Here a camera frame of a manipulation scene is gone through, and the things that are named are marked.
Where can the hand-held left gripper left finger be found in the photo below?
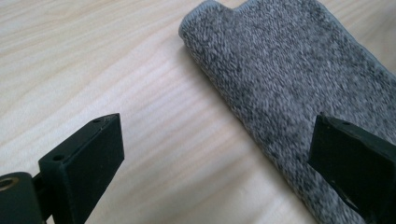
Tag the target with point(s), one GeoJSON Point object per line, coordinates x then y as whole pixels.
{"type": "Point", "coordinates": [84, 168]}

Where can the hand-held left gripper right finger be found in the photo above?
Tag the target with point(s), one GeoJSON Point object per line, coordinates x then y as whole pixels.
{"type": "Point", "coordinates": [355, 161]}

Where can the grey towel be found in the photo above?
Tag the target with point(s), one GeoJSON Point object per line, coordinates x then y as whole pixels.
{"type": "Point", "coordinates": [280, 71]}

